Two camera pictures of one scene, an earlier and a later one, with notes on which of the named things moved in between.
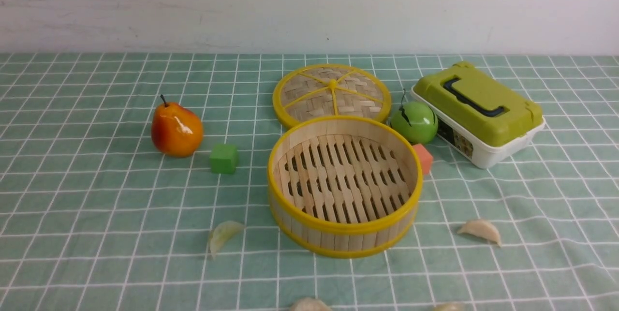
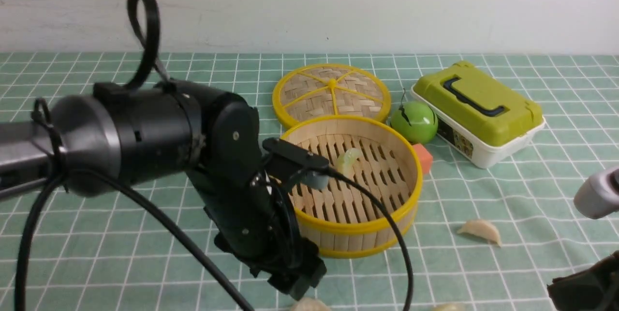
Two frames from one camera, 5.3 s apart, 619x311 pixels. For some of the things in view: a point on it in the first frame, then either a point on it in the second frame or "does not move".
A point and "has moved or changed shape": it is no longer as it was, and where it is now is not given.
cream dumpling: x=482 y=229 does not move
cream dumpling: x=449 y=306 does not move
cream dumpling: x=310 y=304 does not move
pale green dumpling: x=221 y=232 has moved or changed shape
